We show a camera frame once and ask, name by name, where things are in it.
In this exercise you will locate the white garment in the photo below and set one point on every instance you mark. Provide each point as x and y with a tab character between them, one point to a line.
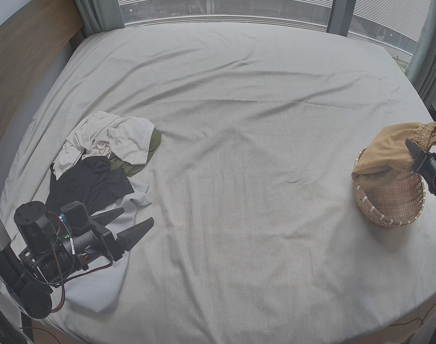
128	138

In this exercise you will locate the round woven basket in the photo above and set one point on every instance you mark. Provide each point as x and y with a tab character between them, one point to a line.
393	199

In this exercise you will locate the pale grey garment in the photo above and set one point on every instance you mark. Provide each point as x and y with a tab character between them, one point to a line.
99	285

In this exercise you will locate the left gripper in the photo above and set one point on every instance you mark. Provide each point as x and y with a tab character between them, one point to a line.
103	242

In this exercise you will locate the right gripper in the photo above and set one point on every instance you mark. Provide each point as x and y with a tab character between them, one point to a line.
427	163

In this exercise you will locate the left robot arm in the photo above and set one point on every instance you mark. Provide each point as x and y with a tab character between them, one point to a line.
33	220

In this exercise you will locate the tan shorts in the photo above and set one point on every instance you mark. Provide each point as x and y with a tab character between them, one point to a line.
386	152

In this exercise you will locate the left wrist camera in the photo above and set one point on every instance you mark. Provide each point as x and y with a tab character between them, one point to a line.
74	213

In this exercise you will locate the black garment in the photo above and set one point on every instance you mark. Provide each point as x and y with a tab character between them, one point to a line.
89	185

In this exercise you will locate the grey-green curtain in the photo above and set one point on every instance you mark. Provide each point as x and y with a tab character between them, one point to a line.
96	2
432	48

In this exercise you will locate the olive green garment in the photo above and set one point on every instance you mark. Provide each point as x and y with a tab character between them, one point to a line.
154	140

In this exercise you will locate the bed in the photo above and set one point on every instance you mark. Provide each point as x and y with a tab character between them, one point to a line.
246	120

